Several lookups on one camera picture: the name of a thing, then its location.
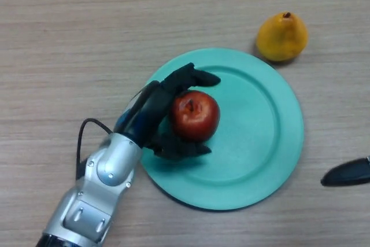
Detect green round plate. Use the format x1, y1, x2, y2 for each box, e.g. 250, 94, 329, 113
140, 47, 305, 211

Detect yellow pear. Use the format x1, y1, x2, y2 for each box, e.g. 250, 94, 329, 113
256, 12, 309, 62

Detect red apple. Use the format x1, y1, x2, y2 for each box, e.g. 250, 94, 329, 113
170, 90, 221, 143

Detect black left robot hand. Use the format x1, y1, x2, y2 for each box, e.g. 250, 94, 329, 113
113, 62, 222, 163

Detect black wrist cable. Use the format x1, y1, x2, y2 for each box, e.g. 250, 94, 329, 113
75, 82, 158, 181

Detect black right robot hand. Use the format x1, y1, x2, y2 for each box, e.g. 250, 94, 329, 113
320, 156, 370, 187

